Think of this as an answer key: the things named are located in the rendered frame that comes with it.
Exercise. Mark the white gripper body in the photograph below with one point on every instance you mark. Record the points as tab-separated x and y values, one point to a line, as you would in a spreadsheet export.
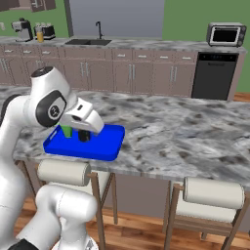
94	122

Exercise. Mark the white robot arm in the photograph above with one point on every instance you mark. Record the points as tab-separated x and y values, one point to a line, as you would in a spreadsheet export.
19	136

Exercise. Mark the black mug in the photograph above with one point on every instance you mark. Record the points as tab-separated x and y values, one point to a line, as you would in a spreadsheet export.
84	136

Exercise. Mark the blue tray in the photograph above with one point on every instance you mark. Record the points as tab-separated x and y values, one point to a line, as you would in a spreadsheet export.
97	146

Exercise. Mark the green cup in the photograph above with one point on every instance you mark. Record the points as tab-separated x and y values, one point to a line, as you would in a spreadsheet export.
67	131

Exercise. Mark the wooden stool with cream cushion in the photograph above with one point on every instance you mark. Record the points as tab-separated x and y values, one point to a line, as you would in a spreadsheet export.
65	172
211	195

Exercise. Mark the brown base cupboards run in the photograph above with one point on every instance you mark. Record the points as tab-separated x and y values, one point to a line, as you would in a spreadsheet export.
143	71

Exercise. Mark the dark sink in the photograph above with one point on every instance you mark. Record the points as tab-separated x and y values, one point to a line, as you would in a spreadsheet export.
88	42

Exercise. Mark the black tap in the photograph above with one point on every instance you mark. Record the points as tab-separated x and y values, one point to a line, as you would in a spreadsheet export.
99	30

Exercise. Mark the black toaster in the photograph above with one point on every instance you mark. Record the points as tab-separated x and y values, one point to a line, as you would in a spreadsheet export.
48	31

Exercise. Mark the orange juice bottle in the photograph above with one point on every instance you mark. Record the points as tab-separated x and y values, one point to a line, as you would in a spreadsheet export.
40	35

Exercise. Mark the grey window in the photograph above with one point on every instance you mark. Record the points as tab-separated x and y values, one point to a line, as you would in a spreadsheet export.
117	18

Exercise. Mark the black coffee machine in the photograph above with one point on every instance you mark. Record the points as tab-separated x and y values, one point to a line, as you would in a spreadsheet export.
22	29

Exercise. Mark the black dishwasher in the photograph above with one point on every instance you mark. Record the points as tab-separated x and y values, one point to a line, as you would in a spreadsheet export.
215	76

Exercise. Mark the silver toaster oven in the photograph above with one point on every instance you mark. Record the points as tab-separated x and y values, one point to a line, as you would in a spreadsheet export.
226	34

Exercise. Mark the brown wall cupboards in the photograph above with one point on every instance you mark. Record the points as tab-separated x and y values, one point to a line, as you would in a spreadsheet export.
29	4

